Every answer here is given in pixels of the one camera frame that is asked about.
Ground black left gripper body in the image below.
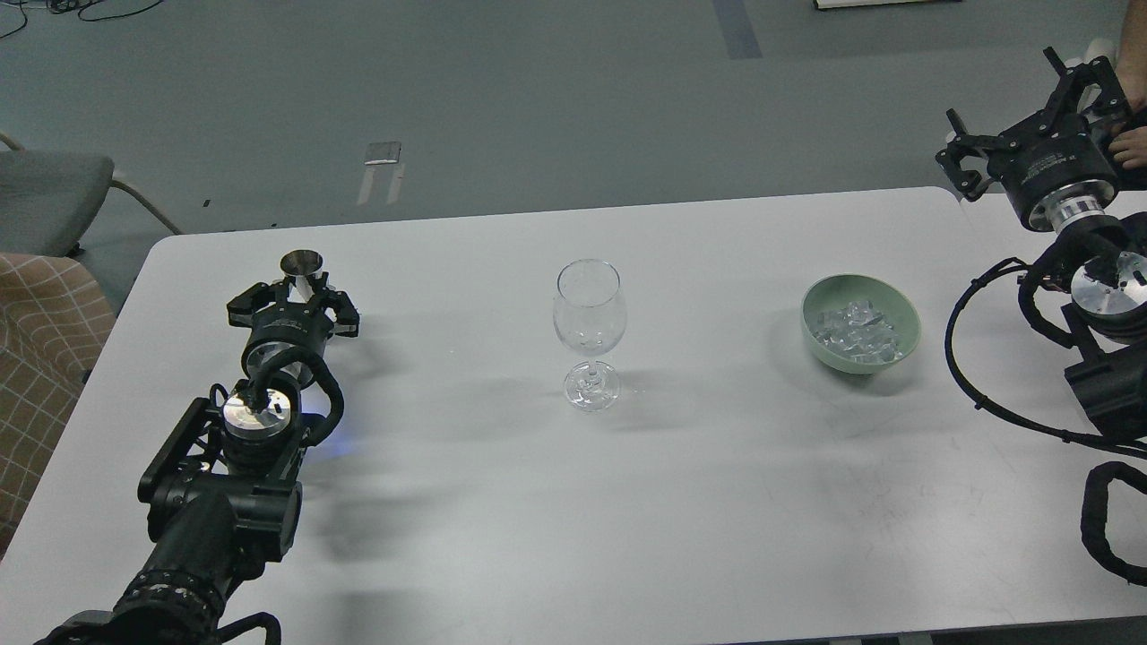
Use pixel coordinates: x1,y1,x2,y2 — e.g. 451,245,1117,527
240,300,335,376

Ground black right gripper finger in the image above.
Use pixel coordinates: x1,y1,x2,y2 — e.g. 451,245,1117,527
1043,47,1134,140
935,109,1019,202

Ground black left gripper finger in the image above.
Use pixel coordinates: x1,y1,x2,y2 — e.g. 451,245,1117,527
313,278,360,339
226,278,294,328

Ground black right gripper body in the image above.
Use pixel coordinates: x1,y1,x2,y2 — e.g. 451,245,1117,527
999,126,1119,232

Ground steel cocktail jigger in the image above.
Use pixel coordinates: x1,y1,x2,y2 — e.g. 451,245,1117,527
280,249,323,303

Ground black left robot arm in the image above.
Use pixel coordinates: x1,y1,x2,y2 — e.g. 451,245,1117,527
44,269,360,644

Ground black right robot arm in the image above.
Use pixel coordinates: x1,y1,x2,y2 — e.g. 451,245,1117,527
936,47,1146,459

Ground clear ice cubes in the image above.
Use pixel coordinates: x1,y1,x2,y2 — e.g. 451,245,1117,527
811,300,905,365

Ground clear wine glass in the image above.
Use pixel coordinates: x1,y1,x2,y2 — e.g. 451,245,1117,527
552,261,627,412

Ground person's hand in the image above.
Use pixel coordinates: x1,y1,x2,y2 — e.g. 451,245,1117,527
1108,126,1147,172

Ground seated person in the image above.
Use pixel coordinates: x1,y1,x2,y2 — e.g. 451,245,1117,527
1109,1,1146,191

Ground white office chair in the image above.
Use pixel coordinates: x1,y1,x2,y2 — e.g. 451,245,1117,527
1064,38,1121,69

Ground metal floor plate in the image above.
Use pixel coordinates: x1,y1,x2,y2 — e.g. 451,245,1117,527
356,140,406,207

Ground beige checkered cushion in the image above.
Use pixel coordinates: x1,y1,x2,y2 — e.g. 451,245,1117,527
1,252,116,552

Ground green bowl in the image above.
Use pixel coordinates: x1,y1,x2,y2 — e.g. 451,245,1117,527
799,273,922,375

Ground grey office chair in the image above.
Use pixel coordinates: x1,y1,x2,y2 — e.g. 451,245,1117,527
0,130,185,261

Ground black floor cables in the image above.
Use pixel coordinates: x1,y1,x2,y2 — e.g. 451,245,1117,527
0,0,162,37

